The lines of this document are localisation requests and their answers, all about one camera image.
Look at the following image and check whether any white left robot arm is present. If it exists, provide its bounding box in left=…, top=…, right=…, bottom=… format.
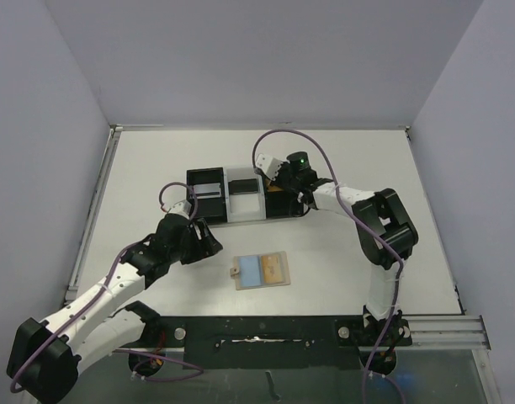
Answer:
left=7, top=214, right=223, bottom=403

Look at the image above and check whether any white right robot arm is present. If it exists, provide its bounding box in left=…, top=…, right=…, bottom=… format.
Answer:
left=254, top=151, right=419, bottom=344

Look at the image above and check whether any black card in tray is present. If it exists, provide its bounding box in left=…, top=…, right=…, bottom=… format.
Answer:
left=228, top=178, right=259, bottom=195

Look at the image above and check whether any silver card in tray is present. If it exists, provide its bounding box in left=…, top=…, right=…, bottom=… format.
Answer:
left=193, top=183, right=222, bottom=199

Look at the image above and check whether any gold card in wallet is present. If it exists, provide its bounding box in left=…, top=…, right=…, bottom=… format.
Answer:
left=261, top=254, right=284, bottom=284

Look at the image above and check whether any black right tray compartment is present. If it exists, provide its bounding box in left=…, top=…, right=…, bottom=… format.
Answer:
left=264, top=184, right=310, bottom=219

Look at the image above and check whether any white middle tray compartment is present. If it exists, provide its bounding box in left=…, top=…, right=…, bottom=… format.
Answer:
left=223, top=166, right=266, bottom=224

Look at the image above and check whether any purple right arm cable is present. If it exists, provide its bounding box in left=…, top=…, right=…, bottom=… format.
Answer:
left=252, top=129, right=408, bottom=404

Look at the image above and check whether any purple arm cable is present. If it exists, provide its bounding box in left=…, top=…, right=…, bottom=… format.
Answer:
left=252, top=129, right=408, bottom=404
left=11, top=181, right=206, bottom=395

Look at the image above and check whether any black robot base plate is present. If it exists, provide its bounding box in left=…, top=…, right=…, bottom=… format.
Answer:
left=109, top=314, right=412, bottom=371

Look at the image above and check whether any aluminium table edge rail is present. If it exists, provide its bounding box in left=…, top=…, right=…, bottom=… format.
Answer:
left=64, top=125, right=121, bottom=304

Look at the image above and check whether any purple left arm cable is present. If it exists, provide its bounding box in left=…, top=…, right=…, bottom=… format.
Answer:
left=11, top=181, right=206, bottom=395

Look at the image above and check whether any front aluminium rail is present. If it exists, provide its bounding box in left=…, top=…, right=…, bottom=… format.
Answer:
left=401, top=315, right=491, bottom=350

